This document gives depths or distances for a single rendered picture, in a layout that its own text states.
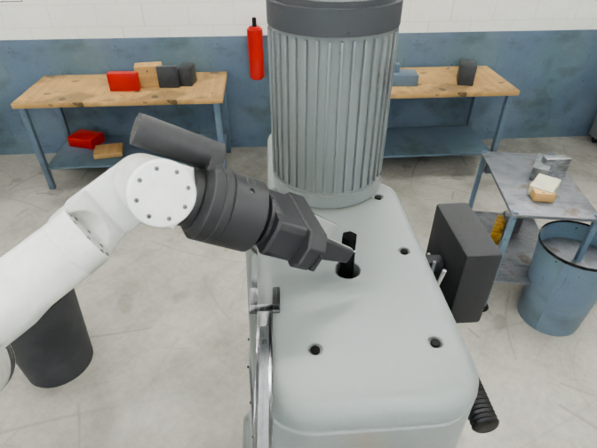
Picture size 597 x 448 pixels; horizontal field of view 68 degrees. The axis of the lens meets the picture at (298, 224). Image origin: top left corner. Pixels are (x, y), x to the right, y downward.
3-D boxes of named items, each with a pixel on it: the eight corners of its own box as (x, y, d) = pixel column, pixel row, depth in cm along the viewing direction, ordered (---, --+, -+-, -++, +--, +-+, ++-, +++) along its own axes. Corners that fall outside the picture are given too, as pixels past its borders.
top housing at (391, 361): (469, 475, 56) (504, 404, 47) (261, 491, 55) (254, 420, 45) (385, 243, 94) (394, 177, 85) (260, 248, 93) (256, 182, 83)
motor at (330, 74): (391, 207, 76) (422, 2, 57) (274, 212, 75) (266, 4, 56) (368, 153, 93) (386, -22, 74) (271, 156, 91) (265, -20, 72)
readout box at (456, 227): (484, 323, 104) (510, 254, 92) (446, 325, 104) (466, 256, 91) (454, 266, 120) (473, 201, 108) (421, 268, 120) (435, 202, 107)
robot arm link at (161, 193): (226, 257, 46) (113, 230, 40) (197, 235, 55) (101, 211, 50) (260, 151, 46) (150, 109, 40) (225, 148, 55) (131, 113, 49)
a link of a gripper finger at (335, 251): (342, 263, 59) (304, 252, 56) (354, 244, 58) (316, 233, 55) (346, 270, 58) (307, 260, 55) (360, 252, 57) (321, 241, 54)
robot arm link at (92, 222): (201, 195, 47) (93, 282, 43) (179, 185, 54) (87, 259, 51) (162, 143, 44) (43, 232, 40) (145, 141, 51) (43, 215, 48)
